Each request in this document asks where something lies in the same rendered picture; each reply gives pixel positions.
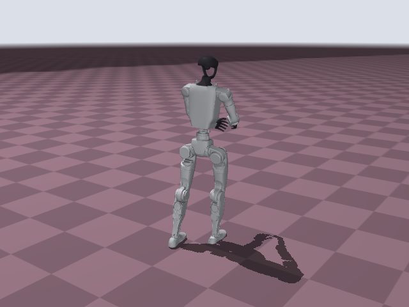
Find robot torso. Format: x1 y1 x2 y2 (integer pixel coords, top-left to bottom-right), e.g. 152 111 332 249
189 80 221 157

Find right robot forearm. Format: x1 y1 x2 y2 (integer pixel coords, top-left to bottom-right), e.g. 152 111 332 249
228 113 239 126

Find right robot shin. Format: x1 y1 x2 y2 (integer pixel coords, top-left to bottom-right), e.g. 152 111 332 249
210 191 225 237

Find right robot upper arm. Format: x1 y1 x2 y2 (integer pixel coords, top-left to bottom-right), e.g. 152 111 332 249
216 88 239 124

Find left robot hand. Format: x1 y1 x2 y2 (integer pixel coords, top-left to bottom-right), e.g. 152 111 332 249
215 118 228 132

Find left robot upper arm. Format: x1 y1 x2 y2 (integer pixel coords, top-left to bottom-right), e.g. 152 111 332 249
181 83 191 116

